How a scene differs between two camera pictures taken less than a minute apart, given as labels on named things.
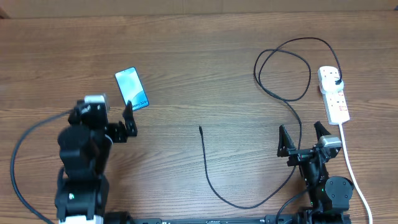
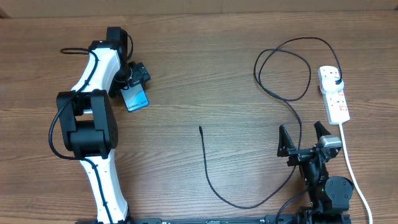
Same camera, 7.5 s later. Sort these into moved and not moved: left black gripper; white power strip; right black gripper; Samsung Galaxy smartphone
Moved: left black gripper
Not moved: white power strip; Samsung Galaxy smartphone; right black gripper
